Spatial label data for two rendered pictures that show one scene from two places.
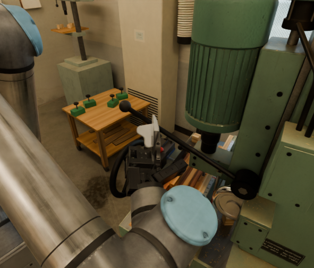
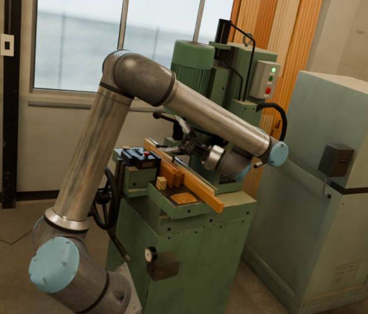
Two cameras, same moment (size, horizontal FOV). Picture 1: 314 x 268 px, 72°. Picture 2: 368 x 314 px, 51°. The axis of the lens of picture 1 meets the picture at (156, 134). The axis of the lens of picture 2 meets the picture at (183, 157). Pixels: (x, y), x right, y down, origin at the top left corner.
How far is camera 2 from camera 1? 1.40 m
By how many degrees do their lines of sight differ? 61
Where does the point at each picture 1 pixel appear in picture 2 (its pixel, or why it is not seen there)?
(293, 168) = (246, 114)
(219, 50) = (203, 71)
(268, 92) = (219, 88)
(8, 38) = not seen: hidden behind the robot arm
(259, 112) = (215, 99)
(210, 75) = (198, 84)
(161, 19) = not seen: outside the picture
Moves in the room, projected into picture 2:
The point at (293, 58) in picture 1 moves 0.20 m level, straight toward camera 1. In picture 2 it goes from (226, 71) to (257, 84)
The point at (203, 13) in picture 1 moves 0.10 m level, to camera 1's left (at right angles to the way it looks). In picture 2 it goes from (197, 53) to (187, 54)
